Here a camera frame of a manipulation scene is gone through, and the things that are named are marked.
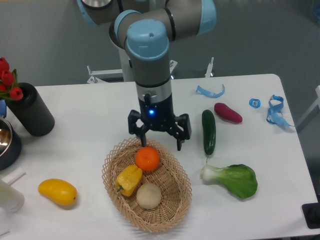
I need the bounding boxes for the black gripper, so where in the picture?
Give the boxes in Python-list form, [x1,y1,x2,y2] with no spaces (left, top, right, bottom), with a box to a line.
[127,95,192,151]

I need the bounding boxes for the yellow bell pepper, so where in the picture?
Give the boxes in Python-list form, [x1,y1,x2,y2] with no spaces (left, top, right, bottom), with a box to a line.
[115,164,143,197]

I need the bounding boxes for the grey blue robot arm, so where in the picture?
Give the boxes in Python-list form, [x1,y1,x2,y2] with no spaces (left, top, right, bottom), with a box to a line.
[77,0,217,148]

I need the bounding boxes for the orange fruit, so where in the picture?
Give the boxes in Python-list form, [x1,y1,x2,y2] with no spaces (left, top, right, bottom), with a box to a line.
[135,147,160,171]

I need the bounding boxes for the green cucumber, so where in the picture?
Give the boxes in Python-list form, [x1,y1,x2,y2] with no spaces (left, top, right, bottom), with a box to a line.
[201,109,216,156]

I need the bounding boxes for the blue curved ribbon strip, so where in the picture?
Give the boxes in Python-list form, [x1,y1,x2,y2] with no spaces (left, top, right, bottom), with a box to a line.
[195,84,225,99]

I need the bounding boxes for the purple sweet potato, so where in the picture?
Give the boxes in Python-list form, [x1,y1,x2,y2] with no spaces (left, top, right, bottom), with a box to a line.
[214,102,243,124]

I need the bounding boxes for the beige round bun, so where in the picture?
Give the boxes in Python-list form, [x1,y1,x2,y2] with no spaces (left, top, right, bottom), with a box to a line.
[136,183,162,209]

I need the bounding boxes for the blue round sticker tag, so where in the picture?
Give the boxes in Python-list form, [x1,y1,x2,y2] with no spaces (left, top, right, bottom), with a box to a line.
[248,98,261,109]

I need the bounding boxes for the green bok choy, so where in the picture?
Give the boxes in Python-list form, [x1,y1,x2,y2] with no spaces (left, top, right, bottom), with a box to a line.
[200,164,258,199]

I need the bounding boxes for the blue crumpled ribbon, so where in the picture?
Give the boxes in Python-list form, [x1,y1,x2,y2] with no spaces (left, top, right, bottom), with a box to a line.
[266,94,295,127]

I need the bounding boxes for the yellow mango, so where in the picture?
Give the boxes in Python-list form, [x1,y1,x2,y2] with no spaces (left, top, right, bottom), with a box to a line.
[38,178,78,206]

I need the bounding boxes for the black cylindrical vase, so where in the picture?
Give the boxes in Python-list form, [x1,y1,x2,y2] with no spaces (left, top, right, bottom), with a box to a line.
[5,82,55,137]

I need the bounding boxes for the dark metal bowl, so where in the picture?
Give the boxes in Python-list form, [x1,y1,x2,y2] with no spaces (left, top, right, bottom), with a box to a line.
[0,117,22,171]

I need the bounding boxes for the red tulip flowers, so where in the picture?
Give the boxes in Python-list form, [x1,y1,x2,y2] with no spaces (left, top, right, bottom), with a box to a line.
[0,57,24,101]

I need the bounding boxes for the white plastic bottle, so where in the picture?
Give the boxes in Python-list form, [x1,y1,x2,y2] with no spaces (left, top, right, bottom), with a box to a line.
[0,167,26,213]

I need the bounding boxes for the black device at table edge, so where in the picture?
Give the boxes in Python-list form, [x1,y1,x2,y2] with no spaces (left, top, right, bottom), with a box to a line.
[302,202,320,229]

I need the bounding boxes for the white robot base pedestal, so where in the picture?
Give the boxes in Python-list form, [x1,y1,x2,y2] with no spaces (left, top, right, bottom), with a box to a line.
[118,47,135,82]

